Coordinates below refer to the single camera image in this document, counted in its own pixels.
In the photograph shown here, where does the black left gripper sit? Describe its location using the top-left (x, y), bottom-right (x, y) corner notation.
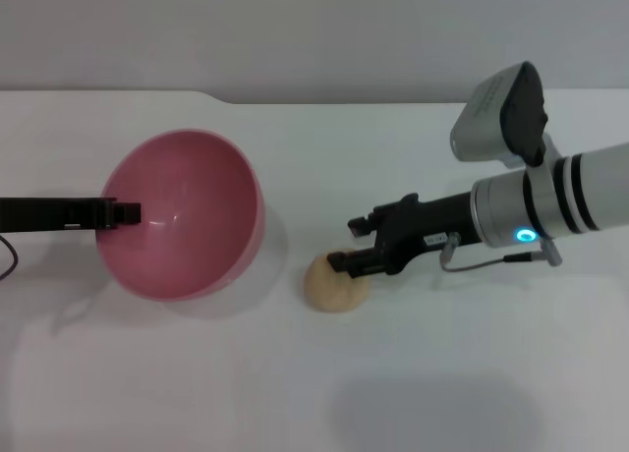
top-left (0, 196), bottom-right (143, 234)

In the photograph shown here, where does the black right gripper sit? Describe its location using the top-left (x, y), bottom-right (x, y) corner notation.
top-left (327, 190), bottom-right (482, 280)

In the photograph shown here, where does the round egg yolk pastry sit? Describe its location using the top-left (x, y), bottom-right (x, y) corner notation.
top-left (302, 249), bottom-right (372, 314)

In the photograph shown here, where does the pink plastic bowl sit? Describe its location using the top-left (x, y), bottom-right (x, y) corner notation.
top-left (96, 129), bottom-right (269, 304)

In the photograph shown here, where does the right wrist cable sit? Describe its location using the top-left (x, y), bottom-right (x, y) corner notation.
top-left (438, 231), bottom-right (564, 273)

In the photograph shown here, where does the wrist cable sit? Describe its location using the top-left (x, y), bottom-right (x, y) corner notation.
top-left (438, 231), bottom-right (564, 273)
top-left (0, 234), bottom-right (22, 282)

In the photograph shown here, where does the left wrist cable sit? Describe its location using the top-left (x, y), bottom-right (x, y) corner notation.
top-left (0, 234), bottom-right (22, 282)

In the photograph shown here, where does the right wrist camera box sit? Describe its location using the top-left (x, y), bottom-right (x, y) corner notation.
top-left (449, 61), bottom-right (550, 171)

